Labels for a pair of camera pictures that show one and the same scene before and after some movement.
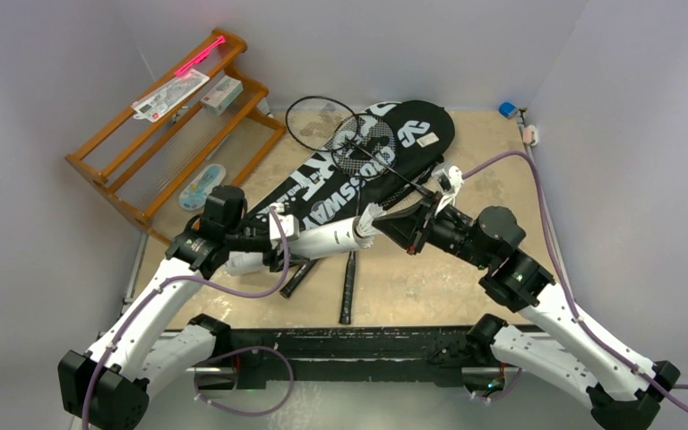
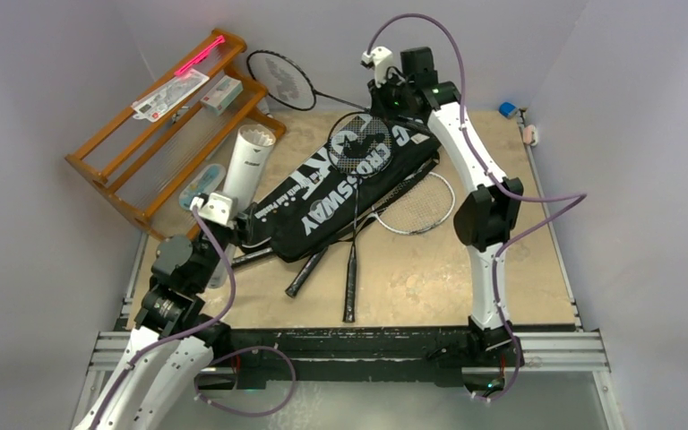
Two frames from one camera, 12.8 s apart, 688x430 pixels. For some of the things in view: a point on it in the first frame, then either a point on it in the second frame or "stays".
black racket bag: x=378 y=159 stays
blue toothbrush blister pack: x=194 y=196 stays
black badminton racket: x=322 y=124 to x=283 y=81
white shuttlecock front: x=371 y=212 to x=258 y=134
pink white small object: x=530 y=135 stays
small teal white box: x=222 y=95 stays
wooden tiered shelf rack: x=206 y=129 stays
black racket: x=406 y=201 to x=238 y=259
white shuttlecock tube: x=305 y=242 to x=247 y=148
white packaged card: x=151 y=106 stays
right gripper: x=423 y=225 to x=383 y=98
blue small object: x=507 y=109 stays
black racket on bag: x=363 y=146 stays
